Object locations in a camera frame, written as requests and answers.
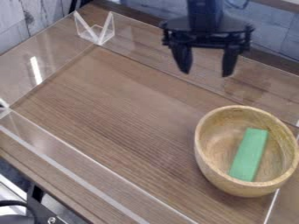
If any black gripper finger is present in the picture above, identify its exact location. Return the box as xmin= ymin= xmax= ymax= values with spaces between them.
xmin=222 ymin=45 xmax=239 ymax=77
xmin=171 ymin=42 xmax=193 ymax=74

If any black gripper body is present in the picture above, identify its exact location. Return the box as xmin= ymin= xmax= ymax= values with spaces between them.
xmin=159 ymin=0 xmax=255 ymax=53

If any green rectangular block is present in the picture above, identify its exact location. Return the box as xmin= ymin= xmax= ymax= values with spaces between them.
xmin=229 ymin=128 xmax=269 ymax=182

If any wooden bowl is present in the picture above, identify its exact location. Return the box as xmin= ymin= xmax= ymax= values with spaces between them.
xmin=194 ymin=105 xmax=299 ymax=198

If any clear acrylic corner bracket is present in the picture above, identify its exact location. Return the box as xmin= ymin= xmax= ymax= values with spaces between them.
xmin=74 ymin=11 xmax=115 ymax=46

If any black metal table frame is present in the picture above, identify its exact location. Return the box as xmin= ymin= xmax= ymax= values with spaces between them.
xmin=27 ymin=184 xmax=78 ymax=224

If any black cable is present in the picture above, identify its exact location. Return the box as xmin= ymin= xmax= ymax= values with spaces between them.
xmin=0 ymin=199 xmax=30 ymax=224

